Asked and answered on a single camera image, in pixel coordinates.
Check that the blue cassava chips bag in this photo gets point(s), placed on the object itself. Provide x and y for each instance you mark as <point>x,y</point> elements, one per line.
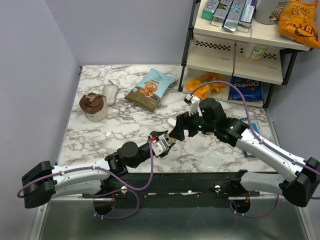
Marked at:
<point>149,91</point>

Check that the black frame cream shelf unit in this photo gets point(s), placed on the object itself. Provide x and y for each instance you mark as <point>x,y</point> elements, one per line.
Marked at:
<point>210,49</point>

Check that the orange honey dijon chips bag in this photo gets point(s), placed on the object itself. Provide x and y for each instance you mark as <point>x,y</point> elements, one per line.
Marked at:
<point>297,22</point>

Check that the white yellow cup on shelf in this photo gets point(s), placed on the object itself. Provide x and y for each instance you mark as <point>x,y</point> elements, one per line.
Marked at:
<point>254,51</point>

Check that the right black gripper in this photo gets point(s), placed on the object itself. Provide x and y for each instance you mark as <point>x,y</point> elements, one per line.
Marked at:
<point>183,122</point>

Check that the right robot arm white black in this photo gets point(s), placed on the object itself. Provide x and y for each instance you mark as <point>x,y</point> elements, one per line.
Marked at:
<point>296,179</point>

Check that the teal toothpaste box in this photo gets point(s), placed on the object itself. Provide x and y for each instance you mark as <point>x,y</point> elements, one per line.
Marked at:
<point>209,9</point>

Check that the white popcorn tub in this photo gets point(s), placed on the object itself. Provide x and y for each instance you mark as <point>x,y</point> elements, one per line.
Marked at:
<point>267,12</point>

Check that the silver toothpaste box left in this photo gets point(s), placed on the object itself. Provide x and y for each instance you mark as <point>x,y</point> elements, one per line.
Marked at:
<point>221,13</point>

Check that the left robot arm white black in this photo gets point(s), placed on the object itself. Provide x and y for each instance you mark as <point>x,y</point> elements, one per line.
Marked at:
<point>45,182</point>

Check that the blue white toothpaste box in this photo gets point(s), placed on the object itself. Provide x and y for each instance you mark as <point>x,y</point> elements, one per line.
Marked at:
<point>246,18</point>

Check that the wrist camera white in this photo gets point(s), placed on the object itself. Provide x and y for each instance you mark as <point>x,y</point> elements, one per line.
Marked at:
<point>158,147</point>
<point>193,102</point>

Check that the silver toothpaste box middle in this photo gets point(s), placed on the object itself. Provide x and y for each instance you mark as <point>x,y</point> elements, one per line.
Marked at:
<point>233,17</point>

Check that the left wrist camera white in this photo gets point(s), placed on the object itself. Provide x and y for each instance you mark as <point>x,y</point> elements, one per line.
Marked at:
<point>158,147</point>

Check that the blue Doritos bag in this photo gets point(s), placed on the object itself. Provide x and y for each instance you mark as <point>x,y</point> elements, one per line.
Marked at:
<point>251,89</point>

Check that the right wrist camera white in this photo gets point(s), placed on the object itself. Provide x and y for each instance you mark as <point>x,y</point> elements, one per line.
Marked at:
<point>193,102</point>

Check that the blue white card packet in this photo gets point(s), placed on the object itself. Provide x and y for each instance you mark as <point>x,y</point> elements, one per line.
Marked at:
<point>254,125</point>

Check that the brown paper wrapped cup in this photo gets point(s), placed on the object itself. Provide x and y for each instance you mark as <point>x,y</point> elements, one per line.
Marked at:
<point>94,106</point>

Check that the beige earbud charging case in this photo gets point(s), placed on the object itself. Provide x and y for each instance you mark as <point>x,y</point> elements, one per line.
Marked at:
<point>169,140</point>

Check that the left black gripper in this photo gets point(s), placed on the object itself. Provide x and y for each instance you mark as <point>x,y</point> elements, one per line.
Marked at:
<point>156,134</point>

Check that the silver toothpaste box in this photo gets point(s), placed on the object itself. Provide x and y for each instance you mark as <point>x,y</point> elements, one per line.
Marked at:
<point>233,17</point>
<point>221,13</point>

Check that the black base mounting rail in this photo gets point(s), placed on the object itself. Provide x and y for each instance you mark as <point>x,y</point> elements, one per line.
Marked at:
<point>177,190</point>

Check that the white earbud charging case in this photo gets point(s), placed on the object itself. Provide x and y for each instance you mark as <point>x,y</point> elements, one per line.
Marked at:
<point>171,122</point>

